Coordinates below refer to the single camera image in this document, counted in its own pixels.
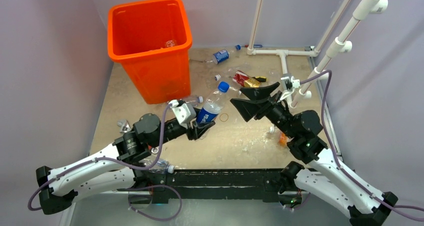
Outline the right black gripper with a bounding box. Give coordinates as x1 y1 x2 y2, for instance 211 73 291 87
230 82 297 138

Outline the large clear bottle white cap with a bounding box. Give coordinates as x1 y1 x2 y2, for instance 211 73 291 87
213 74 241 96

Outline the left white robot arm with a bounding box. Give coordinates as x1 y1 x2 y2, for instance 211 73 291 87
27 114 215 215

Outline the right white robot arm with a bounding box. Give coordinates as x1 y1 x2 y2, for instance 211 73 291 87
230 83 398 225

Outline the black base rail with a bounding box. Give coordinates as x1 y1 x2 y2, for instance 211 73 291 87
132 161 304 203

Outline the white PVC pipe frame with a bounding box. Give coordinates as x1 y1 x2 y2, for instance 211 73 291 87
228 0 342 47

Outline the orange plastic bin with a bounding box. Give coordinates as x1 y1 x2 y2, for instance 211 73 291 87
107 0 193 104

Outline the white PVC diagonal pole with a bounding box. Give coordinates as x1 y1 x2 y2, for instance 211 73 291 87
288 0 389 109

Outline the small clear bottle white cap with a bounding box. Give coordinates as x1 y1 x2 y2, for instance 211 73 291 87
182 95 204 107

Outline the blue label bottle far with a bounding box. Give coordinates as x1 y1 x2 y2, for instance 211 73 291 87
204 45 241 65

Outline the red cap small bottle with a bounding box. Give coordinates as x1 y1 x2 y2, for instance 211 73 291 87
165 40 178 48

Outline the yellow black screwdriver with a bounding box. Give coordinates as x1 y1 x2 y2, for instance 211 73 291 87
253 77 267 83

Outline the red handle adjustable wrench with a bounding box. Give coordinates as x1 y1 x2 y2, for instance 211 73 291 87
117 119 159 154

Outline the rubber band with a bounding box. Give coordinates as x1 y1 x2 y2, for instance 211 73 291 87
219 113 229 122

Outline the crushed bottle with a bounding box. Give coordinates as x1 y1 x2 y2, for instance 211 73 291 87
143 156 175 174

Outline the Pepsi label clear bottle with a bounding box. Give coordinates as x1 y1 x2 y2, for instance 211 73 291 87
196 82 229 123

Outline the orange drink bottle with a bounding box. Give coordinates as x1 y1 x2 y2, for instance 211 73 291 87
268 126 288 147

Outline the red gold snack wrapper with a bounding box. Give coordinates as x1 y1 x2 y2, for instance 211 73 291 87
232 70 262 88

